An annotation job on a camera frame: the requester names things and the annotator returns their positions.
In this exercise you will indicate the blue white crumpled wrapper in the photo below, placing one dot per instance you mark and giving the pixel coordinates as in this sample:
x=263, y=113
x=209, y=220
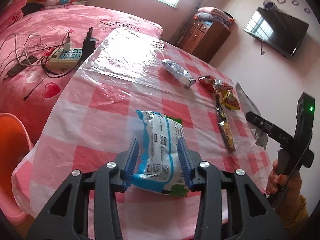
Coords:
x=178, y=72

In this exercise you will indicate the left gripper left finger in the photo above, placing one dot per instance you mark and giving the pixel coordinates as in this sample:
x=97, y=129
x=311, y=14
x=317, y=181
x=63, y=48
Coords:
x=65, y=215

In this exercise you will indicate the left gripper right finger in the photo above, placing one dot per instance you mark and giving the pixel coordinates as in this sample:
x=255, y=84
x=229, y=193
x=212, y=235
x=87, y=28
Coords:
x=231, y=206

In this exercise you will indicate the yellow orange snack bag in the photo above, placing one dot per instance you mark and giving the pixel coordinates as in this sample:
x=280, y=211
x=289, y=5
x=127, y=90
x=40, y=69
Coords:
x=228, y=99

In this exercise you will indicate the folded blankets on cabinet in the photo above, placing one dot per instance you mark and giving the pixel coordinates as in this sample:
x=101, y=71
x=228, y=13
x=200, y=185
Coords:
x=214, y=14

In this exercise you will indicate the black gold coffee sachet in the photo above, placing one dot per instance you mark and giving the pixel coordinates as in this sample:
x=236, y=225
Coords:
x=224, y=126

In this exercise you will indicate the orange plastic stool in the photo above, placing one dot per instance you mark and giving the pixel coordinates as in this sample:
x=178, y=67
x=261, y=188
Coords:
x=15, y=144

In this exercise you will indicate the red white snack wrapper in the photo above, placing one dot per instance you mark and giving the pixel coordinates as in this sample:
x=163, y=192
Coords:
x=214, y=85

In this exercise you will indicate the person right hand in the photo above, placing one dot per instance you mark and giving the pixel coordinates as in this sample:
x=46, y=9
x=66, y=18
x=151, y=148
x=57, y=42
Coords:
x=275, y=180

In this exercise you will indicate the pink bed cover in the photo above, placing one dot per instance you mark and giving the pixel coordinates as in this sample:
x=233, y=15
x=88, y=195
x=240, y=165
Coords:
x=31, y=95

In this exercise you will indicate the black charger adapter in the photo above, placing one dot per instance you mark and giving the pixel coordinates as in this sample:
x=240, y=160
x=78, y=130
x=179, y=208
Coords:
x=88, y=45

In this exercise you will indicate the white power strip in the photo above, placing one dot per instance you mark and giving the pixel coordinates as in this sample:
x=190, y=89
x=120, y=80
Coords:
x=60, y=59

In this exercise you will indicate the brown wooden cabinet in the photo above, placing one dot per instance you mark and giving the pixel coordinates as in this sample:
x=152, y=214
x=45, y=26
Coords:
x=203, y=39

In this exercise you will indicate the wall mounted black television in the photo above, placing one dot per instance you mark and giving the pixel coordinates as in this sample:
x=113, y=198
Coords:
x=282, y=32

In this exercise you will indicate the green white blue packet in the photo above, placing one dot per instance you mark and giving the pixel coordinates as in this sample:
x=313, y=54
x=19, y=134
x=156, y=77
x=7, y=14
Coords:
x=159, y=168

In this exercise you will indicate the folded pink blanket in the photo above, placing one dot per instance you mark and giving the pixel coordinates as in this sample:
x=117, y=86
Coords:
x=11, y=14

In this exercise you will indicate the red white checkered tablecloth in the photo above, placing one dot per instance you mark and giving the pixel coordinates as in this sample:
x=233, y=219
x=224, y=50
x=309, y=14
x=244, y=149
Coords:
x=95, y=117

